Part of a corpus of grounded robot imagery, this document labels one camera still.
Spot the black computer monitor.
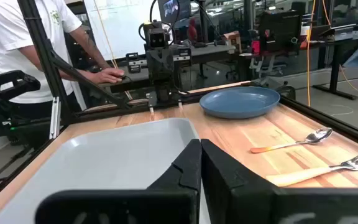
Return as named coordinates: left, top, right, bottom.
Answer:
left=157, top=0, right=192, bottom=24

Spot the black rig frame strut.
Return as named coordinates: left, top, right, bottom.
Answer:
left=16, top=0, right=130, bottom=125

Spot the person's hand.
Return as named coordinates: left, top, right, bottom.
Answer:
left=87, top=67, right=126, bottom=85

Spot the whiteboard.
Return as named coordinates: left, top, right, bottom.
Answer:
left=83, top=0, right=163, bottom=62

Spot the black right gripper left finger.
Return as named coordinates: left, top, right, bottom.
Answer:
left=34, top=138, right=203, bottom=224

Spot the grey plastic tray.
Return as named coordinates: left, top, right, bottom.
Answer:
left=0, top=117, right=211, bottom=224

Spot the silver laptop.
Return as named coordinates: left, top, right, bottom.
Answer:
left=320, top=24, right=357, bottom=42

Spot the cardboard box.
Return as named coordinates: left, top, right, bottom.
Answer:
left=222, top=30, right=242, bottom=54

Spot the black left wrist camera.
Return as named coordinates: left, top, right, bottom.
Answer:
left=149, top=28, right=167, bottom=49

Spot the black desk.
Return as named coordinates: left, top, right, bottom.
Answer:
left=303, top=37, right=358, bottom=101

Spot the silver aluminium bracket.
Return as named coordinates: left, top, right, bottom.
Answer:
left=48, top=96, right=62, bottom=140

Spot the person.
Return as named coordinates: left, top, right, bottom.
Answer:
left=0, top=0, right=126, bottom=121

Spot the black monitor back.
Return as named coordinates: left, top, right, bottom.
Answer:
left=258, top=11, right=303, bottom=52

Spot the spoon with cream handle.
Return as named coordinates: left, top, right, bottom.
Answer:
left=249, top=127, right=334, bottom=154

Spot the blue plate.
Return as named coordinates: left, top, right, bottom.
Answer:
left=199, top=86, right=282, bottom=119

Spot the yellow hanging cable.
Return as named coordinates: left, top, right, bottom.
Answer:
left=305, top=0, right=317, bottom=107

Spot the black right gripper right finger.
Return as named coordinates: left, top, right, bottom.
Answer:
left=200, top=138, right=358, bottom=224

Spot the fork with cream handle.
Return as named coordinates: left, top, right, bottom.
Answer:
left=265, top=147, right=358, bottom=187

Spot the orange hanging cable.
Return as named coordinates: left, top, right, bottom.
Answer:
left=321, top=0, right=358, bottom=98

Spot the red object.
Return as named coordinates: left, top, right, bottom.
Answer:
left=187, top=18, right=198, bottom=43

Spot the black table edge rail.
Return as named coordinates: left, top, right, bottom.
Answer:
left=280, top=96, right=358, bottom=149

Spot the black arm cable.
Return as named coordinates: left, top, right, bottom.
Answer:
left=137, top=0, right=180, bottom=43

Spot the grey desk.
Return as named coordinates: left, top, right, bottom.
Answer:
left=116, top=45, right=236, bottom=91

